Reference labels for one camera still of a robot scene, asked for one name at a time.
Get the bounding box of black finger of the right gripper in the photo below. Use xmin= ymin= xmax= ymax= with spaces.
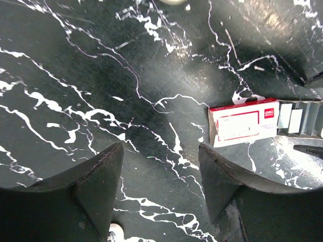
xmin=293 ymin=145 xmax=323 ymax=159

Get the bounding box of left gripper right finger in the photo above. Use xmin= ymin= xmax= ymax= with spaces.
xmin=198 ymin=144 xmax=322 ymax=241

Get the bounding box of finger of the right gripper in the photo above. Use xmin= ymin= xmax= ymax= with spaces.
xmin=304 ymin=72 xmax=323 ymax=88

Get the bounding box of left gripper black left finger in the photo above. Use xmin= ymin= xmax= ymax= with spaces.
xmin=1 ymin=143 xmax=124 ymax=241

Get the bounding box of staple box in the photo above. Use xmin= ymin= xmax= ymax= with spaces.
xmin=208 ymin=98 xmax=322 ymax=148

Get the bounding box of black grey stapler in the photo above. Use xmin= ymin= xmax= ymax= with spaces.
xmin=159 ymin=0 xmax=186 ymax=6

